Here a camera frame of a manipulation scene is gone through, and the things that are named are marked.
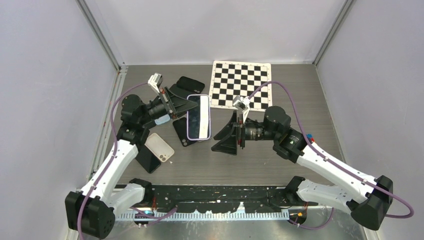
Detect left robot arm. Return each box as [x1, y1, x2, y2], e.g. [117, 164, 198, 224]
[65, 84, 204, 240]

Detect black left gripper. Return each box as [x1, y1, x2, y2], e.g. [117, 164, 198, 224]
[139, 87, 198, 126]

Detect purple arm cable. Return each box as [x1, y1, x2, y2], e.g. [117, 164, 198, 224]
[76, 82, 178, 240]
[246, 80, 415, 231]

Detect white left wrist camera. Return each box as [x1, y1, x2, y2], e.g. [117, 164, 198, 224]
[147, 72, 163, 95]

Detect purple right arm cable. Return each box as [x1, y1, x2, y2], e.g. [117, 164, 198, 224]
[246, 80, 415, 231]

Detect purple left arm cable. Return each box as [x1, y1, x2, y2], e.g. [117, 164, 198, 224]
[76, 82, 178, 240]

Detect black phone case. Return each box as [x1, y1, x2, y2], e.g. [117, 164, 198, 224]
[172, 117, 198, 147]

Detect black white chessboard mat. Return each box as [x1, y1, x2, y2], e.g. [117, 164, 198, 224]
[209, 60, 272, 110]

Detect red blue toy block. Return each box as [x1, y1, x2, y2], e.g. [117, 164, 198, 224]
[306, 134, 315, 143]

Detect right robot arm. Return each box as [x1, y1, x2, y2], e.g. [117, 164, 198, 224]
[211, 106, 393, 231]

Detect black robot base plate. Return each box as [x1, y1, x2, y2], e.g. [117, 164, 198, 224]
[133, 185, 306, 214]

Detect aluminium front rail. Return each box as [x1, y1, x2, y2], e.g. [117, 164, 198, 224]
[70, 186, 373, 222]

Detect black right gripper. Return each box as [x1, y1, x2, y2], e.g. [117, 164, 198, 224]
[212, 110, 279, 156]

